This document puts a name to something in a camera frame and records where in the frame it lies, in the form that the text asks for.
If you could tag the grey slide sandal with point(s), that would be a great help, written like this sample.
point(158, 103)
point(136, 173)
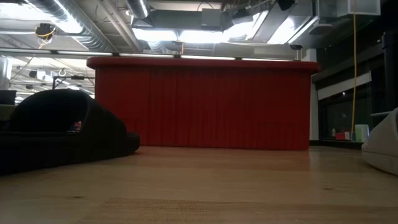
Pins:
point(384, 146)

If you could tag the black slide sandal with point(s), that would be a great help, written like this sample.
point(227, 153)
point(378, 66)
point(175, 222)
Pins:
point(102, 137)

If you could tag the red plastic bin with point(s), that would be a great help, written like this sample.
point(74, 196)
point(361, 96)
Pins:
point(202, 105)

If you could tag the grey ceiling junction box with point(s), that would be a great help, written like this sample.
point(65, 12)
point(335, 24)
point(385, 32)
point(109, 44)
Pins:
point(211, 17)

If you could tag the small red box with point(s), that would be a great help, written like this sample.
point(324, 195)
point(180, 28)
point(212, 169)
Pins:
point(340, 136)

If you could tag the long ceiling light bar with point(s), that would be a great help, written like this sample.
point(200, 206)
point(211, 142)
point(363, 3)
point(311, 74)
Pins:
point(146, 55)

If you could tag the white green container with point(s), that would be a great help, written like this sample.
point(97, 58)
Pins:
point(361, 133)

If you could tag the black pole stand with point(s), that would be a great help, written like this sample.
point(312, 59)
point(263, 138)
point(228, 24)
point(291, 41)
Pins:
point(74, 77)

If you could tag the white ceiling hook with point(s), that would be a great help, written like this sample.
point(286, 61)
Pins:
point(62, 74)

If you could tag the person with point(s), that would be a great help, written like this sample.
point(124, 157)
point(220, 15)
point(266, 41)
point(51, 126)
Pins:
point(77, 125)

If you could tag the black flat monitor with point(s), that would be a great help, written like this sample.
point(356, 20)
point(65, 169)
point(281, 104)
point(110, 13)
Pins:
point(7, 97)

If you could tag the black dome security camera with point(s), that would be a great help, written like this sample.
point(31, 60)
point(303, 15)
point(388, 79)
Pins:
point(295, 47)

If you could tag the grey metal rail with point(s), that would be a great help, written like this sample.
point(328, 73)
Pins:
point(381, 114)

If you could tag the small silver ventilation duct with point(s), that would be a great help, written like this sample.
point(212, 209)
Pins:
point(138, 7)

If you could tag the black aluminium frame rails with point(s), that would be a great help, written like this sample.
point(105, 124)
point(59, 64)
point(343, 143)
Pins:
point(335, 144)

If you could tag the large silver ventilation duct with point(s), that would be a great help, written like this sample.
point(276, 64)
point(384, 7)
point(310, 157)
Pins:
point(77, 28)

